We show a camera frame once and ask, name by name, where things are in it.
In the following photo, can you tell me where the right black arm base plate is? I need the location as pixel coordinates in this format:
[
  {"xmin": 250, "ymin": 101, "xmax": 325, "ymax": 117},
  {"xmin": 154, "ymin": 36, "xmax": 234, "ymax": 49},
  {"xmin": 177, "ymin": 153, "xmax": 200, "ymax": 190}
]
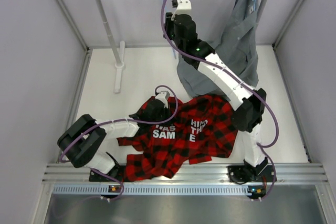
[{"xmin": 228, "ymin": 165, "xmax": 260, "ymax": 185}]

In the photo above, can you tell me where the grey slotted cable duct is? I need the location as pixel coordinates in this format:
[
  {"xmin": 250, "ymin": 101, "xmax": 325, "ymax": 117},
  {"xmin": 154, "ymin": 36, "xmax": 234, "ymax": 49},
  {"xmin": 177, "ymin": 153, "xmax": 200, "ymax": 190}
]
[{"xmin": 52, "ymin": 184, "xmax": 263, "ymax": 196}]

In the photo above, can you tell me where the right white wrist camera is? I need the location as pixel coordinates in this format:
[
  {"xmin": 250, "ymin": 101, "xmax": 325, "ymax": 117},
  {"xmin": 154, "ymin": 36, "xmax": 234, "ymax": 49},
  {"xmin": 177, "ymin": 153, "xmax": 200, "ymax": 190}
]
[{"xmin": 171, "ymin": 0, "xmax": 192, "ymax": 21}]

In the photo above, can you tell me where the aluminium mounting rail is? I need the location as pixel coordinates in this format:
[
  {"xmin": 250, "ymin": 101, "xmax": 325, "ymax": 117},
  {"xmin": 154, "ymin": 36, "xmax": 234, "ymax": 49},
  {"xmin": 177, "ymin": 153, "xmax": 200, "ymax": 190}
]
[{"xmin": 42, "ymin": 163, "xmax": 328, "ymax": 185}]

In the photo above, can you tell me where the grey button shirt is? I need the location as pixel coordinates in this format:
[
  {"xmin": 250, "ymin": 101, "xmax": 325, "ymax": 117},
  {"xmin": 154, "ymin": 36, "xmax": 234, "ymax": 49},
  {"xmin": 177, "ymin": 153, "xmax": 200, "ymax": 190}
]
[{"xmin": 177, "ymin": 0, "xmax": 259, "ymax": 97}]

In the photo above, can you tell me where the red black plaid shirt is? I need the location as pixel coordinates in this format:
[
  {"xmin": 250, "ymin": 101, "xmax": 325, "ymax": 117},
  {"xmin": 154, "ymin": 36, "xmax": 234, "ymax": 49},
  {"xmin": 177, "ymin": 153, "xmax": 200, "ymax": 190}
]
[{"xmin": 118, "ymin": 94, "xmax": 238, "ymax": 182}]

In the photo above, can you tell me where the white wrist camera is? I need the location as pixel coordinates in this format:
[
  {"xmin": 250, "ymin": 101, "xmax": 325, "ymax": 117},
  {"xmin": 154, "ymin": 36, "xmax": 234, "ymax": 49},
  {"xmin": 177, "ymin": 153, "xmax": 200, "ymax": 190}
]
[
  {"xmin": 171, "ymin": 0, "xmax": 192, "ymax": 21},
  {"xmin": 155, "ymin": 91, "xmax": 170, "ymax": 109}
]

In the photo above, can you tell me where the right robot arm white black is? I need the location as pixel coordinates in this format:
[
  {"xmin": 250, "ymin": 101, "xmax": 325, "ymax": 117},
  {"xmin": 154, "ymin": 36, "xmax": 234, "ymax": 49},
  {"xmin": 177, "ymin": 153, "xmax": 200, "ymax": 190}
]
[{"xmin": 164, "ymin": 12, "xmax": 268, "ymax": 183}]

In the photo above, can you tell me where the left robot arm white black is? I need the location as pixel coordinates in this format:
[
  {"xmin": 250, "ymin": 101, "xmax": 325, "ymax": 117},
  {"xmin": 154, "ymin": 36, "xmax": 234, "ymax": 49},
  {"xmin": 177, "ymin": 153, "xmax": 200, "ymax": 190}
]
[{"xmin": 57, "ymin": 92, "xmax": 171, "ymax": 182}]

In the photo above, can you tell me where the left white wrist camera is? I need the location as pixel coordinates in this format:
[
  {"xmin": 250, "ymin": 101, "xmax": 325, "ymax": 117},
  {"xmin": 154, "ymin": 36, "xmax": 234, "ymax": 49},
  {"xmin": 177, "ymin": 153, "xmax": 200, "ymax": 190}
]
[{"xmin": 155, "ymin": 91, "xmax": 170, "ymax": 109}]

